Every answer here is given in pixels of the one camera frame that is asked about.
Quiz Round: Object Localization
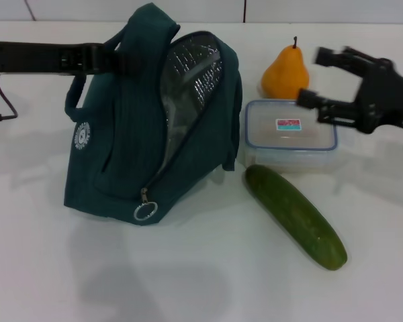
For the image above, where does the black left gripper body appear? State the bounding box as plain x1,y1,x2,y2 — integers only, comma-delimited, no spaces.
0,42,88,75

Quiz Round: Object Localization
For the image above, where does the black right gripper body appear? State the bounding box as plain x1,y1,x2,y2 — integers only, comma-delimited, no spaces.
355,59,403,135

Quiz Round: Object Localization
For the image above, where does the dark teal insulated lunch bag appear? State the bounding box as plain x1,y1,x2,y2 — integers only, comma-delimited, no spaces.
63,2,242,227

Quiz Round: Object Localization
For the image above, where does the green cucumber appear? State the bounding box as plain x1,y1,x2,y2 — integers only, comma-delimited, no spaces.
244,164,349,272

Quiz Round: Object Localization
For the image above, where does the orange pear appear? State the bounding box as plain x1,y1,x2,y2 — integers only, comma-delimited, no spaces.
261,36,310,101

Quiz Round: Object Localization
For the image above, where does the dark left arm cable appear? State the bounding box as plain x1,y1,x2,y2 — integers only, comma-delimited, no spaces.
0,74,19,123

